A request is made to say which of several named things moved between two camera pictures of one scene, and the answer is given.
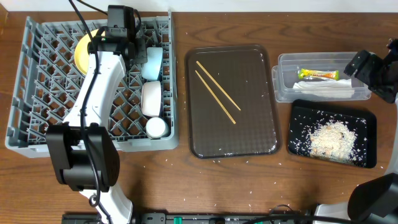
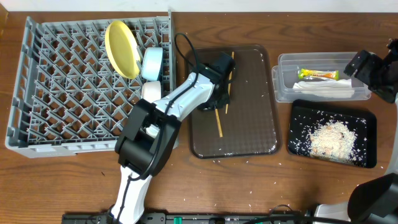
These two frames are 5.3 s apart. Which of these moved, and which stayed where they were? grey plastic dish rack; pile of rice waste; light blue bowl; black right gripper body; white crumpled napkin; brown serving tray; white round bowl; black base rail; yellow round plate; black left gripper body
Moved: black left gripper body; yellow round plate
Stayed: brown serving tray; white round bowl; light blue bowl; grey plastic dish rack; white crumpled napkin; black base rail; black right gripper body; pile of rice waste
